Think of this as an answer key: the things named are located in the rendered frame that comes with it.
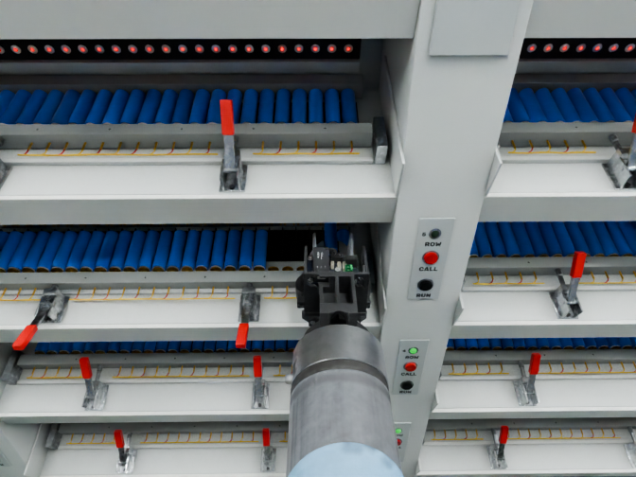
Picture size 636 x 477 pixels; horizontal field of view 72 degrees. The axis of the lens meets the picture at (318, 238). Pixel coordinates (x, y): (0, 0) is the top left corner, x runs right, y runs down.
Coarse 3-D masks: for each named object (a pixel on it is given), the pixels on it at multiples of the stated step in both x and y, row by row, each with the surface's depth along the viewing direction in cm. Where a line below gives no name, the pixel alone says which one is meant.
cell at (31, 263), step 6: (42, 234) 65; (48, 234) 66; (36, 240) 64; (42, 240) 65; (36, 246) 64; (42, 246) 64; (30, 252) 63; (36, 252) 64; (42, 252) 64; (30, 258) 63; (36, 258) 63; (24, 264) 62; (30, 264) 62; (36, 264) 63
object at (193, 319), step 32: (384, 288) 57; (0, 320) 59; (32, 320) 59; (64, 320) 59; (96, 320) 59; (128, 320) 59; (160, 320) 59; (192, 320) 59; (224, 320) 59; (288, 320) 59
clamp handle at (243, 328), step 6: (246, 306) 58; (246, 312) 57; (246, 318) 56; (240, 324) 55; (246, 324) 55; (240, 330) 54; (246, 330) 54; (240, 336) 54; (246, 336) 54; (240, 342) 53; (246, 342) 54
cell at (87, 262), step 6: (96, 234) 65; (102, 234) 66; (90, 240) 65; (96, 240) 65; (102, 240) 66; (90, 246) 64; (96, 246) 64; (90, 252) 63; (96, 252) 64; (84, 258) 63; (90, 258) 63; (96, 258) 64; (84, 264) 62; (90, 264) 62
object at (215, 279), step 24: (0, 288) 61; (24, 288) 61; (72, 288) 61; (96, 288) 61; (120, 288) 61; (144, 288) 61; (168, 288) 61; (192, 288) 61; (216, 288) 61; (240, 288) 62; (264, 288) 62
